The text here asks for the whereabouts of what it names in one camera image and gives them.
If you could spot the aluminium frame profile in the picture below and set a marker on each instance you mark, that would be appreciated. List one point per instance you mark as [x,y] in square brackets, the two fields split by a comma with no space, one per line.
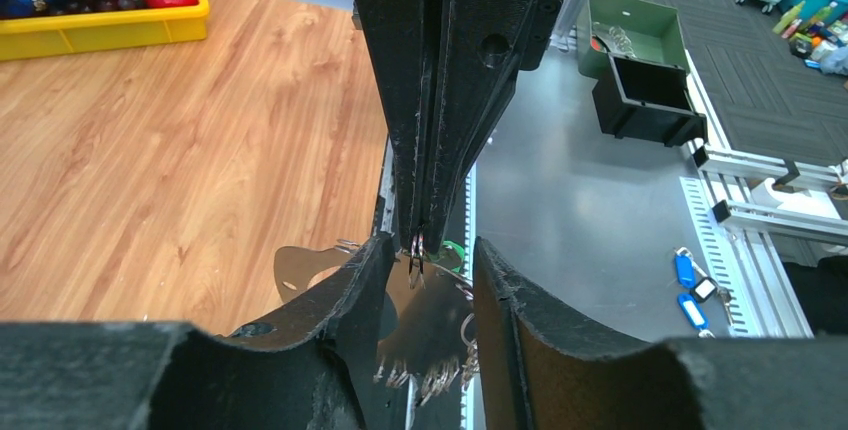
[779,196]

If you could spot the white slotted cable duct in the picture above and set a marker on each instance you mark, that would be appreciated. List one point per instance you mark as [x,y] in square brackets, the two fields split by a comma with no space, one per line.
[743,260]

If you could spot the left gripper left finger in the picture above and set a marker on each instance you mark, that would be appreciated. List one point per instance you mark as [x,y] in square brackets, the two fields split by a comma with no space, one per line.
[307,365]

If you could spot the yellow plastic tray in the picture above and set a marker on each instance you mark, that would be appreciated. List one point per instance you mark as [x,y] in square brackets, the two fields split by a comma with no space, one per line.
[71,34]

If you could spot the green storage bin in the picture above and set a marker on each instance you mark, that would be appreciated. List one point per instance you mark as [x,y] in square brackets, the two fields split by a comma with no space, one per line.
[634,28]

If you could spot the blue key tags bunch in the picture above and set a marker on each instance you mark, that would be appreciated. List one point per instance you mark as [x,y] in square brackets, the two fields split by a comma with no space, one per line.
[698,288]

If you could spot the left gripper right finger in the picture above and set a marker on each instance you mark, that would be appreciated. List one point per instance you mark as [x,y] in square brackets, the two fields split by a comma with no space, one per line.
[546,365]

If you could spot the green key tag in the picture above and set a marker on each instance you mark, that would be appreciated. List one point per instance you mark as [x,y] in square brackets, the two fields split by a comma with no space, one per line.
[451,256]

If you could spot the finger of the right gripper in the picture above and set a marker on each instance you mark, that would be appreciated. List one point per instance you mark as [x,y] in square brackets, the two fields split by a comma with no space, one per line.
[481,49]
[406,49]

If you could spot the black open box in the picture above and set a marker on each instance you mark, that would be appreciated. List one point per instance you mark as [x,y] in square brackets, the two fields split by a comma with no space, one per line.
[647,101]

